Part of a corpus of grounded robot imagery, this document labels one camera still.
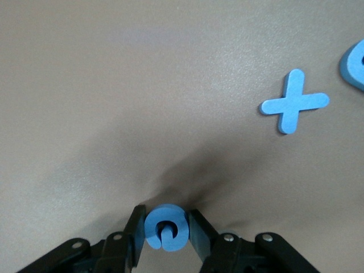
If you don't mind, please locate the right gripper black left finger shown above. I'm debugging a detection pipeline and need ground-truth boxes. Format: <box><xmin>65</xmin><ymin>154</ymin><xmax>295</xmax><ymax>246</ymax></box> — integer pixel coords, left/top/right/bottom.
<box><xmin>16</xmin><ymin>204</ymin><xmax>147</xmax><ymax>273</ymax></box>

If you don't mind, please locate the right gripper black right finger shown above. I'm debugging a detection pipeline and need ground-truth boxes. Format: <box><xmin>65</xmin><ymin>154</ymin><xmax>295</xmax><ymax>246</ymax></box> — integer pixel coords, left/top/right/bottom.
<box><xmin>186</xmin><ymin>209</ymin><xmax>321</xmax><ymax>273</ymax></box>

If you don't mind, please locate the blue foam letter C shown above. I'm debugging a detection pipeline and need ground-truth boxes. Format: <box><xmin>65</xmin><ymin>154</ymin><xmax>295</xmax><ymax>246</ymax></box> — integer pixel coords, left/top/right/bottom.
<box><xmin>144</xmin><ymin>204</ymin><xmax>191</xmax><ymax>253</ymax></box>

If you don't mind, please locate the blue foam letter X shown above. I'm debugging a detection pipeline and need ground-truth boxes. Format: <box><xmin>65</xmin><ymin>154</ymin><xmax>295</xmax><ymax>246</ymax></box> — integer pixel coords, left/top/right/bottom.
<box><xmin>258</xmin><ymin>68</ymin><xmax>330</xmax><ymax>135</ymax></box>

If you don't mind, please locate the blue foam number six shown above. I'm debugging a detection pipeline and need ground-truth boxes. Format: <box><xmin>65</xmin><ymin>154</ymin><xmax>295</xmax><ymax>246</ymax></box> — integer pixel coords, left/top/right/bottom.
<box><xmin>338</xmin><ymin>39</ymin><xmax>364</xmax><ymax>92</ymax></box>

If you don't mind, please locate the brown paper table cover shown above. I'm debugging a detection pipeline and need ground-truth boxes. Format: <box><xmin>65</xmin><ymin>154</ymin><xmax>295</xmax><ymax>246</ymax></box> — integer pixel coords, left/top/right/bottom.
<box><xmin>0</xmin><ymin>0</ymin><xmax>364</xmax><ymax>273</ymax></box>

